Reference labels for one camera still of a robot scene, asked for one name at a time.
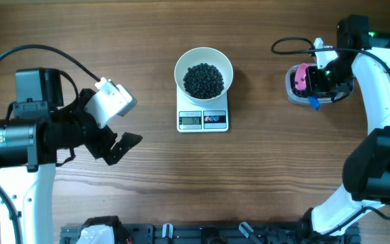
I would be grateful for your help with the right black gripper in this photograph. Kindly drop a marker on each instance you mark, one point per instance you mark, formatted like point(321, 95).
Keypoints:
point(315, 87)

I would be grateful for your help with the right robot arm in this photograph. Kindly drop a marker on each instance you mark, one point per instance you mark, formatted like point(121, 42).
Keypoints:
point(361, 58)

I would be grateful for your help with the clear plastic food container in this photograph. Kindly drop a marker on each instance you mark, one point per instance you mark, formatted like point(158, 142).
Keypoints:
point(295, 99)

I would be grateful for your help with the black beans in bowl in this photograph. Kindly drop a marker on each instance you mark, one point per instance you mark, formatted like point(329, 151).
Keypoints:
point(203, 81)

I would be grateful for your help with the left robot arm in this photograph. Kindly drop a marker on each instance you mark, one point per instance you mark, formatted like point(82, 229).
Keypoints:
point(37, 125)

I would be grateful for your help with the white digital kitchen scale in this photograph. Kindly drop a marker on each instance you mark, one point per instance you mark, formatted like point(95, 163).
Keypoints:
point(195, 117)

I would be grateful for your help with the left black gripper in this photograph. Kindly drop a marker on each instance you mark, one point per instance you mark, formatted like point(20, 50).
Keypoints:
point(121, 147)

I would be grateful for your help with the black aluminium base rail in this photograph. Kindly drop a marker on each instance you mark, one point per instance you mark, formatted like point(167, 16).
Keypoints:
point(109, 229)

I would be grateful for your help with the white round bowl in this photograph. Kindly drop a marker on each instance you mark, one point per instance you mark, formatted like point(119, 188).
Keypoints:
point(207, 55)

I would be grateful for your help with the pile of black beans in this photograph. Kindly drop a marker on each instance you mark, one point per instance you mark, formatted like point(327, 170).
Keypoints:
point(295, 91)

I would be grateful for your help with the pink scoop with blue handle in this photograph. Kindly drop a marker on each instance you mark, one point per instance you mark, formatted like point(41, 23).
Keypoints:
point(302, 83)

